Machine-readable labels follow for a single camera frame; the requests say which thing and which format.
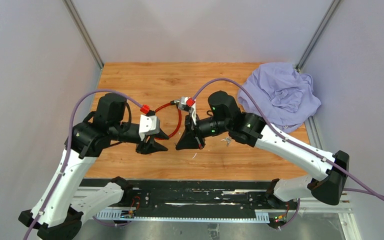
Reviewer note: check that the red cable lock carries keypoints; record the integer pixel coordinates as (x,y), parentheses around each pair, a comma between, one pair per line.
(171,117)

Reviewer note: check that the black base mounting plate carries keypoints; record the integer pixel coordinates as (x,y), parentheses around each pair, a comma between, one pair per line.
(196,192)

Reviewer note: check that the lavender crumpled cloth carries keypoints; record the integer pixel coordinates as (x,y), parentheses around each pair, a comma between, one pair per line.
(285,96)

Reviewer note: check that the aluminium frame rail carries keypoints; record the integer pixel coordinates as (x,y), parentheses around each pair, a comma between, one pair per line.
(222,212)

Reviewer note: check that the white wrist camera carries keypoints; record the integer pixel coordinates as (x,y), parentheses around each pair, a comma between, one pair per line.
(148,126)
(188,104)

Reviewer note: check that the silver key pair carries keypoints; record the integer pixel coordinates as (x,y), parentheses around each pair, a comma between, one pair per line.
(227,140)

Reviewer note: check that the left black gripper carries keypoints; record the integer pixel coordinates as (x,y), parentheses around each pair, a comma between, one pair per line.
(151,146)

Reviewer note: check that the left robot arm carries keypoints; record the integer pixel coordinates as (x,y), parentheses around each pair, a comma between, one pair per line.
(57,216)

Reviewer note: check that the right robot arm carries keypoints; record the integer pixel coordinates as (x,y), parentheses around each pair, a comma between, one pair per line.
(323,181)

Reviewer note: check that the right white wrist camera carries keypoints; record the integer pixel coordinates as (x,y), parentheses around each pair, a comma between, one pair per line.
(188,104)

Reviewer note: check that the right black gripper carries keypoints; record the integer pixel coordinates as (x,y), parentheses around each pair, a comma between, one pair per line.
(188,140)

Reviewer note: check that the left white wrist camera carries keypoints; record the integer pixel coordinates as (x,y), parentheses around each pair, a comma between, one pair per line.
(148,126)

